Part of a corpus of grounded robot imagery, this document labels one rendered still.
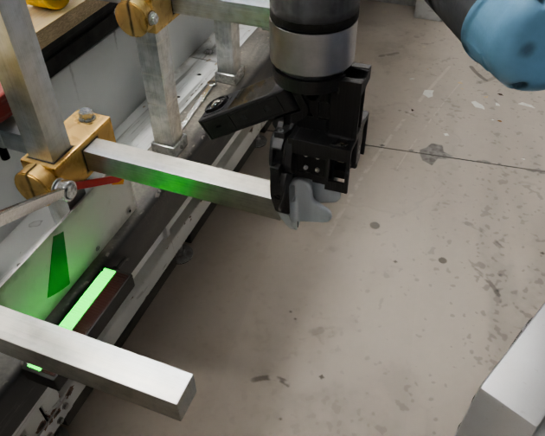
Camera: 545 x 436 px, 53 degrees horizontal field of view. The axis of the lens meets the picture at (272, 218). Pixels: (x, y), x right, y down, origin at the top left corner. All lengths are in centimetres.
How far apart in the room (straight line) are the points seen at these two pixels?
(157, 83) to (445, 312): 108
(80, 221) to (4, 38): 25
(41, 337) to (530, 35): 44
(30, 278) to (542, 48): 57
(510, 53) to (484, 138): 198
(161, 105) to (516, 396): 69
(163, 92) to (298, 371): 86
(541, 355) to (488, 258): 148
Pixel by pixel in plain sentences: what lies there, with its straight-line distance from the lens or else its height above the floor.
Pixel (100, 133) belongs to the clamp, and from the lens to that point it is 74.
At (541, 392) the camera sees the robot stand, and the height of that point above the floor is 99.
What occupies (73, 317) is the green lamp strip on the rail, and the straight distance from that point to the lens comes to 74.
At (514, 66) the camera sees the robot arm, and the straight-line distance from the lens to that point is 35.
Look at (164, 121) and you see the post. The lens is 91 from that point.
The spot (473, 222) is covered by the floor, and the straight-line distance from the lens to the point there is 193.
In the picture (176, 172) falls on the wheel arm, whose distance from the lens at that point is 65.
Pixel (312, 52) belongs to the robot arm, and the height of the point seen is 105.
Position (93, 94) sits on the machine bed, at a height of 72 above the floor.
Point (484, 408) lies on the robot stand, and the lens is 34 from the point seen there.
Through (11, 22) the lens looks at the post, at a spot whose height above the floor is 104.
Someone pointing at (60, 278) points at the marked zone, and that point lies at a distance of 74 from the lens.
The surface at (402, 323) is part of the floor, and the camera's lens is 159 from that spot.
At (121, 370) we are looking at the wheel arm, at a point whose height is 86.
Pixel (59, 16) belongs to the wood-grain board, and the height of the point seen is 90.
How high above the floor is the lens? 127
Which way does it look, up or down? 44 degrees down
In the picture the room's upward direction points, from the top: straight up
